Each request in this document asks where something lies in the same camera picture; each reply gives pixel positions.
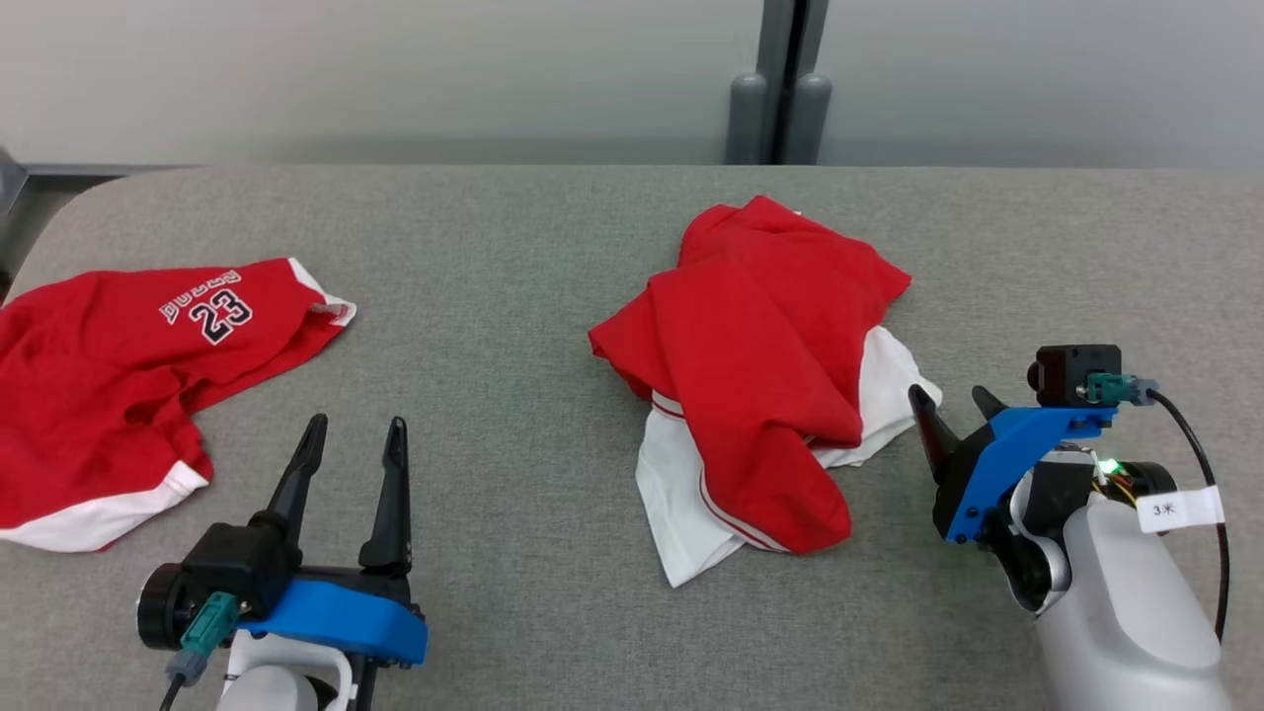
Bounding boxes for left camera cable teal plug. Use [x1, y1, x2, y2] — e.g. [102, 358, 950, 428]
[158, 591, 243, 711]

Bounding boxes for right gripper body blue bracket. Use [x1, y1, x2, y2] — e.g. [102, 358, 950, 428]
[932, 405, 1118, 544]

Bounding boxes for right camera cable teal plug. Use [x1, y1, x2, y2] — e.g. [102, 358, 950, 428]
[1086, 373, 1232, 643]

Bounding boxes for grey partition post with feet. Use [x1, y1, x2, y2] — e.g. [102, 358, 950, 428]
[726, 0, 835, 166]

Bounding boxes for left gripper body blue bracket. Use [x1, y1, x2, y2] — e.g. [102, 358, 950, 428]
[237, 568, 430, 711]

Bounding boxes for camera cable teal plug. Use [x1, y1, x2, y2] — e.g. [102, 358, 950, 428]
[158, 591, 243, 711]
[1086, 373, 1232, 643]

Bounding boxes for white paper cable label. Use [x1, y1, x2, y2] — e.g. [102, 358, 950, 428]
[1136, 486, 1226, 535]

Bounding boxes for red and white basketball shorts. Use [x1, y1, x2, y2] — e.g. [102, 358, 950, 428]
[588, 195, 944, 590]
[0, 257, 357, 554]

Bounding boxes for grey fabric cushion surface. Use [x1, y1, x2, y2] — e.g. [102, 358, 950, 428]
[0, 164, 1264, 711]

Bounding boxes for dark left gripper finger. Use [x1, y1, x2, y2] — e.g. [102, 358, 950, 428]
[356, 415, 413, 574]
[251, 414, 330, 554]

